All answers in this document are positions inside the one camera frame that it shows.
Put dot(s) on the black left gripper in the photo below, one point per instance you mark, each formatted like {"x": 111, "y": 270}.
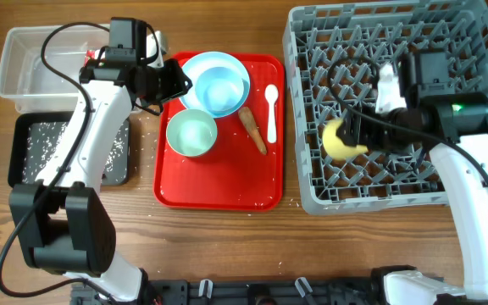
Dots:
{"x": 179, "y": 85}

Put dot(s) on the black waste bin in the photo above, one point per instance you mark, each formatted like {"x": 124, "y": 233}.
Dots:
{"x": 22, "y": 124}

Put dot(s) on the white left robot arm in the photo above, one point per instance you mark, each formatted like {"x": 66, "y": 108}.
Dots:
{"x": 60, "y": 222}

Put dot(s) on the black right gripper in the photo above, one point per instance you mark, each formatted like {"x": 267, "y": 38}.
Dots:
{"x": 358, "y": 130}

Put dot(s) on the white plastic spoon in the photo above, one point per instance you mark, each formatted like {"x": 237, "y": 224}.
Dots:
{"x": 271, "y": 95}

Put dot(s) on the clear plastic bin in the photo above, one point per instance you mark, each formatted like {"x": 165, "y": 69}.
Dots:
{"x": 25, "y": 80}

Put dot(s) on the red plastic tray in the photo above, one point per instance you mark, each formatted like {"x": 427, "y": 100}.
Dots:
{"x": 233, "y": 175}

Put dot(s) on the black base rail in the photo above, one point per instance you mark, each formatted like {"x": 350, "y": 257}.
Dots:
{"x": 352, "y": 290}

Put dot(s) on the brown carrot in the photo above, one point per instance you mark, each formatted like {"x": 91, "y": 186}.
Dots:
{"x": 249, "y": 123}

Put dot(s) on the yellow plastic cup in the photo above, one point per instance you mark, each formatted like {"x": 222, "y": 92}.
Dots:
{"x": 334, "y": 146}

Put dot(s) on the light blue plate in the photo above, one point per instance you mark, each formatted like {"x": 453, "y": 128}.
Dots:
{"x": 199, "y": 63}

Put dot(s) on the grey dishwasher rack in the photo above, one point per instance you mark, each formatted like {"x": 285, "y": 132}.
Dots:
{"x": 330, "y": 48}

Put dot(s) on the small light blue bowl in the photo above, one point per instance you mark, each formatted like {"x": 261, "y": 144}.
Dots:
{"x": 219, "y": 89}

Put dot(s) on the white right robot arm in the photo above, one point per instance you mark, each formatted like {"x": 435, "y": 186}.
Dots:
{"x": 415, "y": 102}

